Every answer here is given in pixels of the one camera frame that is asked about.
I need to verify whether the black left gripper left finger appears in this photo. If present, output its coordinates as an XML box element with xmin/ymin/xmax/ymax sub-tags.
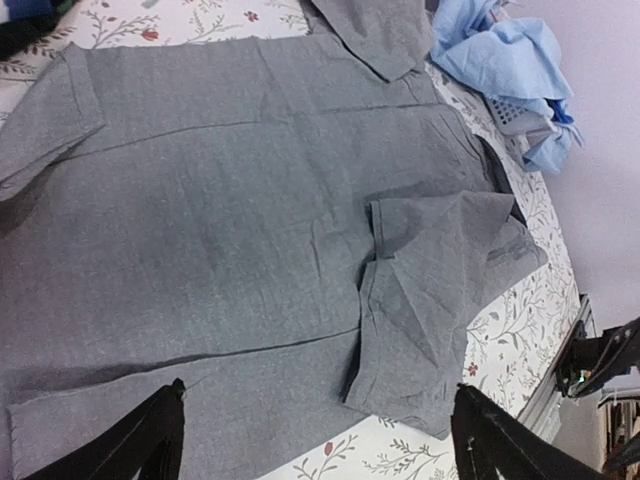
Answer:
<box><xmin>29</xmin><ymin>378</ymin><xmax>186</xmax><ymax>480</ymax></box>

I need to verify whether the white plastic laundry basket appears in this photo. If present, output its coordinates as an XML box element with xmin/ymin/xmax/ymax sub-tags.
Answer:
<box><xmin>484</xmin><ymin>97</ymin><xmax>555</xmax><ymax>136</ymax></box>

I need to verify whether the floral patterned table cloth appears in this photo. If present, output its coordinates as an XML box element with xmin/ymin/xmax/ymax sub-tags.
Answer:
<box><xmin>1</xmin><ymin>1</ymin><xmax>579</xmax><ymax>479</ymax></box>

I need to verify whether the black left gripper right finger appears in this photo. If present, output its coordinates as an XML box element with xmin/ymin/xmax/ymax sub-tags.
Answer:
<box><xmin>451</xmin><ymin>384</ymin><xmax>605</xmax><ymax>480</ymax></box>

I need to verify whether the grey button-up shirt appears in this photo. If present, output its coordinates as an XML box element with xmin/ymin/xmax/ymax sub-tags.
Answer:
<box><xmin>1</xmin><ymin>1</ymin><xmax>547</xmax><ymax>479</ymax></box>

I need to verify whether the dark green plaid garment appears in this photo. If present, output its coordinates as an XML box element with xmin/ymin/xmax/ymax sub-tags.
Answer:
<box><xmin>1</xmin><ymin>0</ymin><xmax>77</xmax><ymax>61</ymax></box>

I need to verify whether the aluminium front rail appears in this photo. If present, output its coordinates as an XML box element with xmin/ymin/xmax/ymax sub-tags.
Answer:
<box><xmin>517</xmin><ymin>294</ymin><xmax>596</xmax><ymax>443</ymax></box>

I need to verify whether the light blue shirt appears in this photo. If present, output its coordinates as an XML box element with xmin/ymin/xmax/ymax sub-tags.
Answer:
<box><xmin>430</xmin><ymin>1</ymin><xmax>584</xmax><ymax>174</ymax></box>

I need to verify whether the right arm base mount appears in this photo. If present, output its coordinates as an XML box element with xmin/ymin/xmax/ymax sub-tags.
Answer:
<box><xmin>566</xmin><ymin>318</ymin><xmax>639</xmax><ymax>398</ymax></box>

